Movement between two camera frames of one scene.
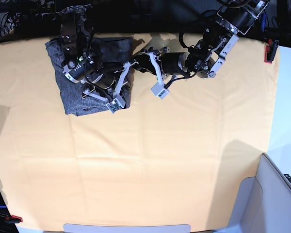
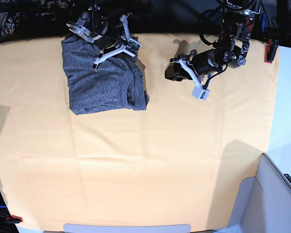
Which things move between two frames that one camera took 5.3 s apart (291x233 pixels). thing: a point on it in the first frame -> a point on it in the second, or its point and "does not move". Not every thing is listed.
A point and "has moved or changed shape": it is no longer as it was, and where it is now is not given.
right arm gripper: x=173 y=63 -> x=199 y=65
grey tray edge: x=69 y=227 does not move
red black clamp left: x=13 y=219 does not move
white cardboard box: x=265 y=203 does not move
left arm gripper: x=103 y=75 -> x=120 y=47
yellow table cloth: x=180 y=159 does not move
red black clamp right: x=270 y=50 does not move
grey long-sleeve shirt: x=111 y=49 has moved or changed shape
